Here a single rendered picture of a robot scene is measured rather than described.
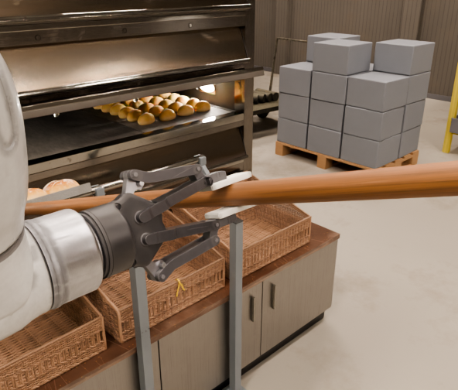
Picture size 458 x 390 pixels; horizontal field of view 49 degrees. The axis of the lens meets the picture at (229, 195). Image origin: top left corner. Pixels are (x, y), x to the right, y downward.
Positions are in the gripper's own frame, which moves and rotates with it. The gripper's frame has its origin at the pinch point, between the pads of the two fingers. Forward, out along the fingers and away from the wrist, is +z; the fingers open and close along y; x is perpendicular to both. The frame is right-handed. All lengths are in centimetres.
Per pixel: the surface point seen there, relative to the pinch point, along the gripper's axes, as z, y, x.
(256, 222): 144, 49, -157
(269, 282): 113, 69, -123
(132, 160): 78, -2, -157
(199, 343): 69, 80, -127
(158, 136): 92, -10, -151
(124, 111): 95, -27, -181
